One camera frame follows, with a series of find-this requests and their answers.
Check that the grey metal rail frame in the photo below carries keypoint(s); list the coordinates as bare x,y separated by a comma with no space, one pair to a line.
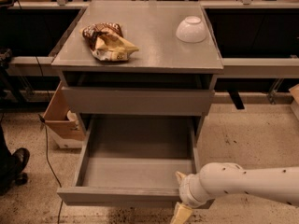
232,67

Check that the upturned white bowl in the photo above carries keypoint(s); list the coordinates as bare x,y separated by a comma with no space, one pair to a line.
191,30

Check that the cardboard box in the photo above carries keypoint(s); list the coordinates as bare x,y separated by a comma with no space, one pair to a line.
62,122

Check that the black shoe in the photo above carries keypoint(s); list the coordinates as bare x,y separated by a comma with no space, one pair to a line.
14,173

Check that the grey drawer cabinet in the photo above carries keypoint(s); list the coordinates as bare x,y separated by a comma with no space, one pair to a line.
163,61

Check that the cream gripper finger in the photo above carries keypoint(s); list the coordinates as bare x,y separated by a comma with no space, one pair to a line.
182,213
180,177

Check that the crumpled brown chip bag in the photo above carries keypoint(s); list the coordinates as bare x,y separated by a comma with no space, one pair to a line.
106,42

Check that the grey drawer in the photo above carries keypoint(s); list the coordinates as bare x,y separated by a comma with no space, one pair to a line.
138,101
131,161

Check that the grey top drawer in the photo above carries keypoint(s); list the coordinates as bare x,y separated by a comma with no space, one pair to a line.
138,101

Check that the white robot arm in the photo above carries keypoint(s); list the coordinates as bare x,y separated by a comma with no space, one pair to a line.
217,179

